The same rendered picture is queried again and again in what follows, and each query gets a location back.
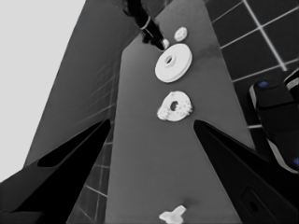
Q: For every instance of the small white toothed gear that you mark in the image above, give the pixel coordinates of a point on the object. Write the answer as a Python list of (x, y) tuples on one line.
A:
[(183, 35), (188, 107), (167, 45), (160, 114)]

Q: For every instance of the large thick white disc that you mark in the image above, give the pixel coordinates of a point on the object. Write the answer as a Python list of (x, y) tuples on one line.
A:
[(178, 70)]

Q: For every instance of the white round carrier with pins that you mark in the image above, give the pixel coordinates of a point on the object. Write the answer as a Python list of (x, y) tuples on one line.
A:
[(176, 95)]

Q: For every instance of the small white T-shaped piece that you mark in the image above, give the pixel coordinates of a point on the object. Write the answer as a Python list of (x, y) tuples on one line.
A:
[(171, 215)]

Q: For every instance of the dark robot body block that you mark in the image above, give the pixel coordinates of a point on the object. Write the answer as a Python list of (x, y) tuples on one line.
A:
[(274, 105)]

